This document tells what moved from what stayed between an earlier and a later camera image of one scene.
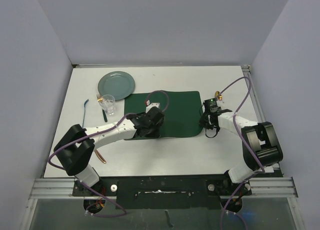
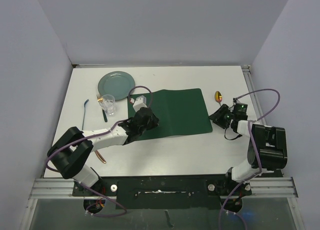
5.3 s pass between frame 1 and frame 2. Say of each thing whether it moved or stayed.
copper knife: stayed
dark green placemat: stayed
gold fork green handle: stayed
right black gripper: moved
